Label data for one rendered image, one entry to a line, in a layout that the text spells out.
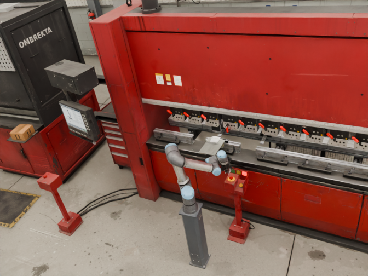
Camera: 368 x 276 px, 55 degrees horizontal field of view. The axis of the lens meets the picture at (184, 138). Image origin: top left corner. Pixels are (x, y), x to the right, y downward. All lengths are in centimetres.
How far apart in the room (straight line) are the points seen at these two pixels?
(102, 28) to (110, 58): 29
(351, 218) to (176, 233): 185
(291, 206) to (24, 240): 316
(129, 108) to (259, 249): 202
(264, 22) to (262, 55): 28
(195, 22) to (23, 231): 332
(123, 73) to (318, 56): 183
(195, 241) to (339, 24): 225
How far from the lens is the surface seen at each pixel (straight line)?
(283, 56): 304
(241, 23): 303
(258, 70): 315
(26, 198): 545
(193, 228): 341
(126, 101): 377
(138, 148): 409
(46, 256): 454
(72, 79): 346
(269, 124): 339
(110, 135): 487
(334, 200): 364
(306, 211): 382
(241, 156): 369
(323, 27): 288
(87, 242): 445
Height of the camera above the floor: 316
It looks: 34 degrees down
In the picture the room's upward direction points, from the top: 10 degrees counter-clockwise
